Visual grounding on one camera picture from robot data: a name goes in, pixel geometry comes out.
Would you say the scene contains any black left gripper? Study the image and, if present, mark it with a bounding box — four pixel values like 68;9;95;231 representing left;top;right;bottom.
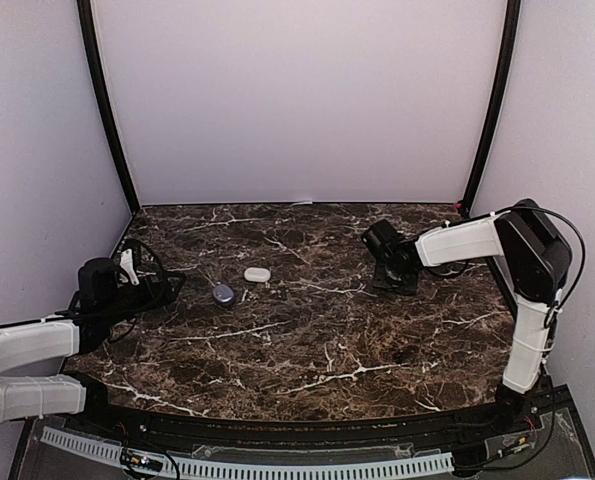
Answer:
100;270;186;327

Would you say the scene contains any purple earbud charging case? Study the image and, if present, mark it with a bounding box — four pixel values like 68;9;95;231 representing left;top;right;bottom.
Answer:
212;283;236;307

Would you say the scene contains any white earbud charging case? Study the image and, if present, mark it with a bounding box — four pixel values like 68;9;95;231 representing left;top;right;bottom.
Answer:
244;267;271;283

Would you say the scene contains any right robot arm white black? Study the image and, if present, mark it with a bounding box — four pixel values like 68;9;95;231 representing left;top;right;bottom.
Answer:
361;199;579;434

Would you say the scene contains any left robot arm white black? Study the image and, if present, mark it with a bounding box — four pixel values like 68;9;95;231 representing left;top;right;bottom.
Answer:
0;258;187;436

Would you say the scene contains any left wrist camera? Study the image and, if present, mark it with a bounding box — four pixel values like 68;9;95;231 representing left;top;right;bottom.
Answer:
112;239;147;287

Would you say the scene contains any black front table rail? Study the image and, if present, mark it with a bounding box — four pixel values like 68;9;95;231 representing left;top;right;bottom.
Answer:
87;405;497;449

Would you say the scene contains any white slotted cable duct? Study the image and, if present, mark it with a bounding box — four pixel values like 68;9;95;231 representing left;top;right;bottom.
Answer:
40;427;454;479

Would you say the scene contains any left black frame post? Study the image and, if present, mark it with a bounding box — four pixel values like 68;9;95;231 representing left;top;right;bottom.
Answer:
76;0;141;215

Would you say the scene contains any black frame post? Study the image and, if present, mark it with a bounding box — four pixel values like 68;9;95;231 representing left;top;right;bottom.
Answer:
76;0;141;215
459;0;522;217

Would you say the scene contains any right black frame post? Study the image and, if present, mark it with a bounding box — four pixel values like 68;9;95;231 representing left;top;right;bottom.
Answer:
459;0;522;217

